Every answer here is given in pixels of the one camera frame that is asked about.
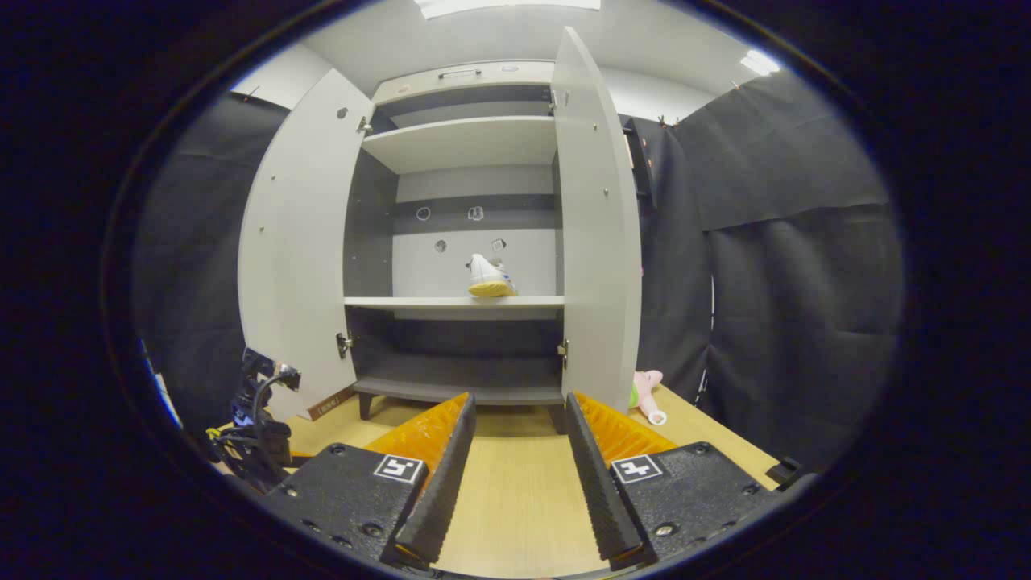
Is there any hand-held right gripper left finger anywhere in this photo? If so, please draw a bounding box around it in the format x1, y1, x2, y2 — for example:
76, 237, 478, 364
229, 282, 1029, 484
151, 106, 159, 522
262, 391, 478, 566

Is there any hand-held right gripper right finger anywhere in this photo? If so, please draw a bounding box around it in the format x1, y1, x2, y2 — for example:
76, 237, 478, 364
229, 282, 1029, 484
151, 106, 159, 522
564, 391, 786, 565

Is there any grey shoe cabinet door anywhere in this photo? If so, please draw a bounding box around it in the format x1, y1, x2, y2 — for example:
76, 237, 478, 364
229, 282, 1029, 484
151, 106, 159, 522
550, 26, 644, 416
237, 68, 376, 422

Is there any grey shoe cabinet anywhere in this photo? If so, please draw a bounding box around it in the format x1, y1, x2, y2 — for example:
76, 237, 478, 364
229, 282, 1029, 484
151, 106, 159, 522
342, 60, 566, 436

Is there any white canvas shoe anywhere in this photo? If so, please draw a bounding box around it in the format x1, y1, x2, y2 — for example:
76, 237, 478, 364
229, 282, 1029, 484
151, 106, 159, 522
467, 253, 519, 299

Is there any grey cabinet shelf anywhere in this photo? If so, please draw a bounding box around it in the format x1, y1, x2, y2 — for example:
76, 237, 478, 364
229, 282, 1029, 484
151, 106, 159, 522
361, 115, 558, 175
344, 296, 566, 311

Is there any grey cabinet drawer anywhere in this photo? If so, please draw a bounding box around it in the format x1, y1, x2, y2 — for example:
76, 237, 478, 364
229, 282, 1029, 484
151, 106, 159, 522
372, 61, 557, 106

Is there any brown book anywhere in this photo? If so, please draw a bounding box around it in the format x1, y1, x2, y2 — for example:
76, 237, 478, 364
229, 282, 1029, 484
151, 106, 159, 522
308, 386, 358, 422

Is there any pink plush toy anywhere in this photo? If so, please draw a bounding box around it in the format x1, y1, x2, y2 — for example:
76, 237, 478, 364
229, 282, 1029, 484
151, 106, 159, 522
631, 369, 669, 427

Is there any ceiling light panel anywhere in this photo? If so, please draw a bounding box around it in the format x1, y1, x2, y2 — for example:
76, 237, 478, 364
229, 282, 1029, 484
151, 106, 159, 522
739, 48, 782, 78

